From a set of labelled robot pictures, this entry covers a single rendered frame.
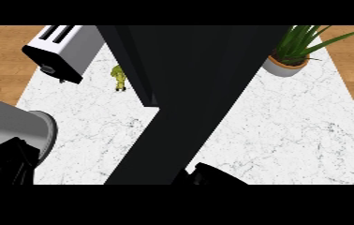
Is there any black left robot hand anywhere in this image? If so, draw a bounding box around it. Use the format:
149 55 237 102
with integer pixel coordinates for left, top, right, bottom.
0 136 41 186

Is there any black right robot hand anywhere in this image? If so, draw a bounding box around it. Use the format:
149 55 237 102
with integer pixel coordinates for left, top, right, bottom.
171 161 249 186

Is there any dark grey cabinet door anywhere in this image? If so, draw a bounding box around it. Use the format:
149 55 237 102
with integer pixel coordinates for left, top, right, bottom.
103 24 290 186

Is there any green wine bottle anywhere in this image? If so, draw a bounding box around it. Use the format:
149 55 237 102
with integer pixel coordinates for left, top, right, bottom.
109 64 128 93

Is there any white and black toaster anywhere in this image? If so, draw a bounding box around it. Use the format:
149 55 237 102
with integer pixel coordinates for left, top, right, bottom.
20 24 106 85

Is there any green plant in white pot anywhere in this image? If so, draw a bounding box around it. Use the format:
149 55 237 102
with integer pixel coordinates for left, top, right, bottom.
261 24 354 78

